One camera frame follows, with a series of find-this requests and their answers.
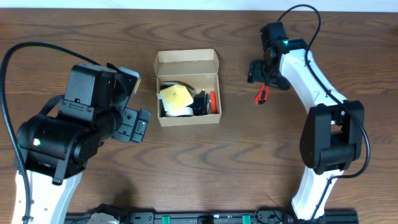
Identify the red utility knife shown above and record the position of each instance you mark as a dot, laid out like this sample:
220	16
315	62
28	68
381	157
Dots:
262	96

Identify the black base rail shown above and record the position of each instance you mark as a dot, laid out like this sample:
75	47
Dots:
109	214

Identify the white yellow sticky note pad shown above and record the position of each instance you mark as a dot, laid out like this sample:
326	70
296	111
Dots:
175	96

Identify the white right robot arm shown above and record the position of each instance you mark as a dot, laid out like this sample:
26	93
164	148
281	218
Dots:
333	132

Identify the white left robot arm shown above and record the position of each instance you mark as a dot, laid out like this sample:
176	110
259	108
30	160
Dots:
57	142

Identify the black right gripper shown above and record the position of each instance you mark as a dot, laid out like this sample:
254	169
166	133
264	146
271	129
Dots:
259	74

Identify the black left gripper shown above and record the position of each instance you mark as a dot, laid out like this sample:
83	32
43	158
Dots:
131	125

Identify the green tape roll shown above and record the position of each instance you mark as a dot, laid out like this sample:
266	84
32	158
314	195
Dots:
162	108

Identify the red stapler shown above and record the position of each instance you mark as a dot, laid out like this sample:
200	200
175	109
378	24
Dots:
211	103

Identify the white tape roll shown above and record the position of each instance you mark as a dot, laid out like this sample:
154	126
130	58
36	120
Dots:
181	112

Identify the brown cardboard box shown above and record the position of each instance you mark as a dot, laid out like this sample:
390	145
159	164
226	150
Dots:
197	70

